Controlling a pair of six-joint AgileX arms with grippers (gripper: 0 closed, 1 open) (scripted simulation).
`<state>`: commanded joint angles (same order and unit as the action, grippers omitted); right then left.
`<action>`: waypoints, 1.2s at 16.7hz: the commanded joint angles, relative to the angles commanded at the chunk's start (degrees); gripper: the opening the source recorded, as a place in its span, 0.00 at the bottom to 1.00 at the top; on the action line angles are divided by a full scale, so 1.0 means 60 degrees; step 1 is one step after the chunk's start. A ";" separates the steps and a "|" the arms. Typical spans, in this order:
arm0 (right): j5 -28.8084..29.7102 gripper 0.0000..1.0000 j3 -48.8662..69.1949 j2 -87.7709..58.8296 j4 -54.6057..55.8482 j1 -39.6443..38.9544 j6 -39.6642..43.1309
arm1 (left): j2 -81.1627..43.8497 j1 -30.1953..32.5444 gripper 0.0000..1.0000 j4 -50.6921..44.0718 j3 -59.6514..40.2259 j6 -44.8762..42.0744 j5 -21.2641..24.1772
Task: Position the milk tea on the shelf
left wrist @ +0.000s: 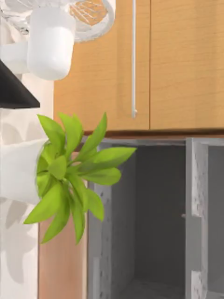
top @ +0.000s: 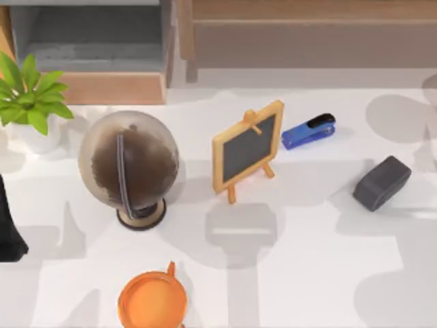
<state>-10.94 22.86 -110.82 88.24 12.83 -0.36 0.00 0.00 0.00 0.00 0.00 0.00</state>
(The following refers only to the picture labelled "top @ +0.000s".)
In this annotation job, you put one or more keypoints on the wooden framed blackboard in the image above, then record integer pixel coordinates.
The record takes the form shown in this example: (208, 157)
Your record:
(244, 150)

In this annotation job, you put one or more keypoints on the brown globe on stand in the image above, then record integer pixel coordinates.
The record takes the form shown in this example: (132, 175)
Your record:
(128, 160)

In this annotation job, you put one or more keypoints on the blue and black stapler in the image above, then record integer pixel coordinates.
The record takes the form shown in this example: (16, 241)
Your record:
(307, 133)

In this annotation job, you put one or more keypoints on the pale wooden drawer front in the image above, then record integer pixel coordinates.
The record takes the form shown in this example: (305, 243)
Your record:
(112, 88)

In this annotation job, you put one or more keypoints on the orange cup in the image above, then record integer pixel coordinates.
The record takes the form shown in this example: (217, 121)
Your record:
(152, 300)

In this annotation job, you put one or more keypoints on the wooden open shelf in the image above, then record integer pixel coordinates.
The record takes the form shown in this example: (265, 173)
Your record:
(307, 34)

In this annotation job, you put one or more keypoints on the dark grey rounded box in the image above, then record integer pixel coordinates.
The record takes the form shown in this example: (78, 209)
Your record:
(380, 184)

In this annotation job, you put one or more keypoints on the pulled out wooden drawer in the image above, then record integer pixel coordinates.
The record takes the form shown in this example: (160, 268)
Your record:
(95, 37)

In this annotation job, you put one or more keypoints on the green plant in white pot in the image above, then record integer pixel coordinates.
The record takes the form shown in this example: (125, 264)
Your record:
(31, 102)

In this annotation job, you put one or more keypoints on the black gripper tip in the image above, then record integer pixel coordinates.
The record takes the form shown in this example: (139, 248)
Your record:
(7, 232)

